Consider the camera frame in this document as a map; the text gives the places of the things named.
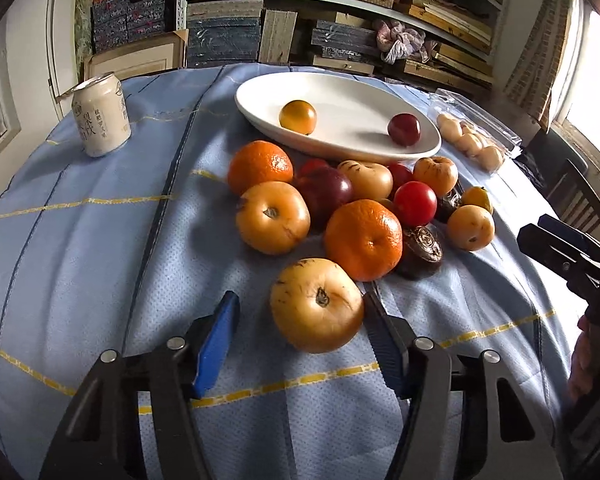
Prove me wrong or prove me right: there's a yellow-green tomato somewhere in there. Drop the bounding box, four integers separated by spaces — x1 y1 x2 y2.
278 100 318 136

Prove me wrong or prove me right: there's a person's right hand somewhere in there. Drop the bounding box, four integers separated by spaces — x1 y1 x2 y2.
569 316 600 401

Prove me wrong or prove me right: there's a white panel board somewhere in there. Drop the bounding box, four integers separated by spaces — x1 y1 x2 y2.
45 0 88 121

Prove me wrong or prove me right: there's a pink cloth bundle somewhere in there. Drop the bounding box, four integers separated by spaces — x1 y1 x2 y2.
372 19 438 65

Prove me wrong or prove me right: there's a pale wooden drawer box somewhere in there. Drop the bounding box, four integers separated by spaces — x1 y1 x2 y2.
312 55 376 77

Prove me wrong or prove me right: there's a brick-patterned curtain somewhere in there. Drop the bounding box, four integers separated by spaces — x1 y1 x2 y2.
502 0 573 126

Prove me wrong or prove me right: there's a cream drink can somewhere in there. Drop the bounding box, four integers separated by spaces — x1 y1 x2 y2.
71 72 132 158

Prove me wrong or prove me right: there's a purple-striped pepino melon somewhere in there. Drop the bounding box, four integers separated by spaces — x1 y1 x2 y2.
270 258 366 354

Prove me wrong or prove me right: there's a dark red plum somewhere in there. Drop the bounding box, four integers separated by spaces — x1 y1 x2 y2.
387 113 422 148
292 166 355 231

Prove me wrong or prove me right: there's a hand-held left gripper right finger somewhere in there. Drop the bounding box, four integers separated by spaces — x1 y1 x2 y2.
362 290 566 480

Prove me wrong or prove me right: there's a yellow loquat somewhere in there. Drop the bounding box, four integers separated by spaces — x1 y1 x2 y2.
413 156 459 198
446 205 496 252

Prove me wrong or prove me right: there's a dark wooden chair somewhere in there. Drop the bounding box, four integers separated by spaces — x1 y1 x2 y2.
527 130 600 256

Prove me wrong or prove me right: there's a pale yellow pepino melon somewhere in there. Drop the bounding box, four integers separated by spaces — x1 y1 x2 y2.
337 160 394 201

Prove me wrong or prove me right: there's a wooden picture frame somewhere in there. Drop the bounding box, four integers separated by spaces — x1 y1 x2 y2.
83 30 188 81

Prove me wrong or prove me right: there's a dark cloth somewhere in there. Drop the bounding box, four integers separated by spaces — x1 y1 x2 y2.
511 147 548 186

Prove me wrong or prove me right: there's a clear plastic clamshell container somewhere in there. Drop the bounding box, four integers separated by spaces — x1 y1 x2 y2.
426 88 523 176

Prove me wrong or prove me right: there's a weathered grey flat box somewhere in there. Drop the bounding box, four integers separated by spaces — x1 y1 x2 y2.
187 0 265 20

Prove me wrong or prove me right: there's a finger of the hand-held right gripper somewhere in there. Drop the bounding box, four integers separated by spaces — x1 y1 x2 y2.
537 214 600 266
517 224 600 286

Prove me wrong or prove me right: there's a weathered grey upright box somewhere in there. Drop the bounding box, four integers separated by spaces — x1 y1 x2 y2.
259 8 298 65

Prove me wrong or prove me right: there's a group of pale loquats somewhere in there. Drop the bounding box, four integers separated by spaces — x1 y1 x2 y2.
437 112 505 171

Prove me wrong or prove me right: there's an orange tomato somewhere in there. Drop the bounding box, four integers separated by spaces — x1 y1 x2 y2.
460 186 495 213

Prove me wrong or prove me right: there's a stack of dark grey boxes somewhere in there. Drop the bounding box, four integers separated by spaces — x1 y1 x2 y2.
312 20 381 58

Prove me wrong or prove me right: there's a green marbled board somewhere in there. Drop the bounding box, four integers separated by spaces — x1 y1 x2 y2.
75 0 95 58

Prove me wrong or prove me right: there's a stack of yellow wooden boxes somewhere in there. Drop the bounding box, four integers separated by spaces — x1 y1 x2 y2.
400 0 506 98

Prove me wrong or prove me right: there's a white oval plate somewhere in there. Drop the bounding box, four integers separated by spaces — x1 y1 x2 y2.
234 72 442 163

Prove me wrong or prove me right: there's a light blue tablecloth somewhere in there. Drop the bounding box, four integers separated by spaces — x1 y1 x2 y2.
0 62 588 480

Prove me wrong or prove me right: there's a stack of blue-grey marbled boxes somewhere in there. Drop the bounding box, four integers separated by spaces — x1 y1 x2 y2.
186 16 263 68

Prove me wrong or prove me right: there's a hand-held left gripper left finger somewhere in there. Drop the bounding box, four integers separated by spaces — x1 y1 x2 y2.
40 290 241 480

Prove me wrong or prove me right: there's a stack of blue patterned boxes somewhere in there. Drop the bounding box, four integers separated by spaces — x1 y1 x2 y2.
91 0 178 53

